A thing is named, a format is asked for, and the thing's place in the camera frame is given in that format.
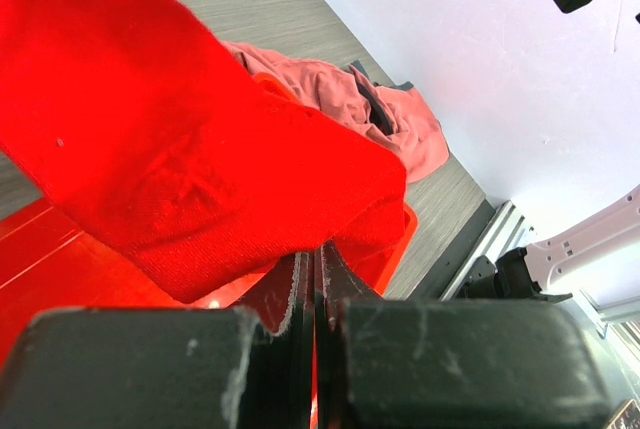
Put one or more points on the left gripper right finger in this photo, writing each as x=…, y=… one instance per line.
x=501, y=356

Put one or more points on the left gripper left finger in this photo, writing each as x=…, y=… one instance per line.
x=246, y=366

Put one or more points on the pink crumpled garment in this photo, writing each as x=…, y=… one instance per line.
x=397, y=117

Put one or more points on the red santa sock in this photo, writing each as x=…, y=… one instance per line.
x=140, y=125

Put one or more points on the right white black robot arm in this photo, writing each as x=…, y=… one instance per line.
x=542, y=108

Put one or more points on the red plastic tray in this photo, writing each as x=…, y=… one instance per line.
x=48, y=262

